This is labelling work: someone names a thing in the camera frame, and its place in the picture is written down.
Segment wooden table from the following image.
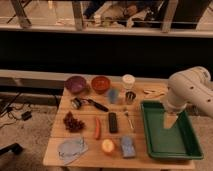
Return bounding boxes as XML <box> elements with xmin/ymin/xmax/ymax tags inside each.
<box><xmin>43</xmin><ymin>82</ymin><xmax>195</xmax><ymax>171</ymax></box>

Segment black power adapter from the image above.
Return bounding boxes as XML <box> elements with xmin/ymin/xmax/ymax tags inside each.
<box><xmin>21</xmin><ymin>111</ymin><xmax>32</xmax><ymax>121</ymax></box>

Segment blue cloth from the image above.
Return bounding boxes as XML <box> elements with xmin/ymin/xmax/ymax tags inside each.
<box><xmin>57</xmin><ymin>136</ymin><xmax>88</xmax><ymax>165</ymax></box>

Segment metal cup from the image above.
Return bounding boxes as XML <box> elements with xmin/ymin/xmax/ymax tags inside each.
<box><xmin>125</xmin><ymin>91</ymin><xmax>136</xmax><ymax>104</ymax></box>

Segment dark red grape bunch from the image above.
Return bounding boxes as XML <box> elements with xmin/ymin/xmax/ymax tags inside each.
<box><xmin>63</xmin><ymin>112</ymin><xmax>85</xmax><ymax>132</ymax></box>

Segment purple bowl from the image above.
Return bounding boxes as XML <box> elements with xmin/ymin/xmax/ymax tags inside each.
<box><xmin>65</xmin><ymin>76</ymin><xmax>87</xmax><ymax>94</ymax></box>

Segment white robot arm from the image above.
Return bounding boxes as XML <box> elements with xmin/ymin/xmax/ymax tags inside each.
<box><xmin>162</xmin><ymin>66</ymin><xmax>213</xmax><ymax>118</ymax></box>

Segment wooden utensil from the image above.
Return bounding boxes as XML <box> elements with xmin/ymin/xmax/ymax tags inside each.
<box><xmin>143</xmin><ymin>89</ymin><xmax>165</xmax><ymax>98</ymax></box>

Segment green plastic tray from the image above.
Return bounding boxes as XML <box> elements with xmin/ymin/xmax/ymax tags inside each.
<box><xmin>140</xmin><ymin>101</ymin><xmax>203</xmax><ymax>160</ymax></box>

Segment red bowl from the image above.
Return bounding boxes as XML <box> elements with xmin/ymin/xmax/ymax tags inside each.
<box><xmin>91</xmin><ymin>76</ymin><xmax>110</xmax><ymax>94</ymax></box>

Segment white lidded cup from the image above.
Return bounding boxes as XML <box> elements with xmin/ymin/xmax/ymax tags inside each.
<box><xmin>122</xmin><ymin>74</ymin><xmax>135</xmax><ymax>90</ymax></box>

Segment orange yellow fruit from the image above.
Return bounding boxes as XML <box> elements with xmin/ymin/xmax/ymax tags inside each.
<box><xmin>101</xmin><ymin>139</ymin><xmax>115</xmax><ymax>155</ymax></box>

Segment black remote control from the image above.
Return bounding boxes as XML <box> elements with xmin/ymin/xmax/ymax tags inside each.
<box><xmin>108</xmin><ymin>113</ymin><xmax>118</xmax><ymax>133</ymax></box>

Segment blue sponge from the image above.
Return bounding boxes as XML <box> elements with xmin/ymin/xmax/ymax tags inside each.
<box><xmin>120</xmin><ymin>136</ymin><xmax>136</xmax><ymax>158</ymax></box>

